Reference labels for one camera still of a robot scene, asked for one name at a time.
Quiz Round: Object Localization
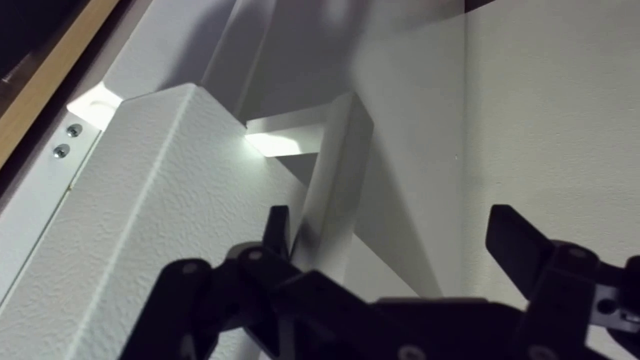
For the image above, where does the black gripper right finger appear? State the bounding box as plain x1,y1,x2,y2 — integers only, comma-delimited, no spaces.
486,205,640,360

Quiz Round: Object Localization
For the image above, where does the white fridge body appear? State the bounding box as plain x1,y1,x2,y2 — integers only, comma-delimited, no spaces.
0,113,101,309

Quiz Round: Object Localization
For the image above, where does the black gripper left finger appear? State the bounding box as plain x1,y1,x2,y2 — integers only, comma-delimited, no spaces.
121,205,371,360

